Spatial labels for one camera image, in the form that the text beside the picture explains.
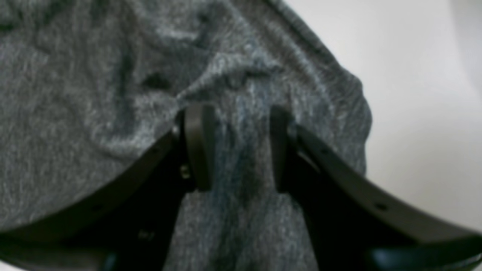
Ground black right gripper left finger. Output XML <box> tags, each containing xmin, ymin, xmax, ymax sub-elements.
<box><xmin>1</xmin><ymin>104</ymin><xmax>216</xmax><ymax>271</ymax></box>

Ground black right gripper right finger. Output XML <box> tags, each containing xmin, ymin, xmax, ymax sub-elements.
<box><xmin>270</xmin><ymin>106</ymin><xmax>482</xmax><ymax>271</ymax></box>

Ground grey t-shirt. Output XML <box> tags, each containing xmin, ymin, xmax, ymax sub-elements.
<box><xmin>0</xmin><ymin>0</ymin><xmax>372</xmax><ymax>271</ymax></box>

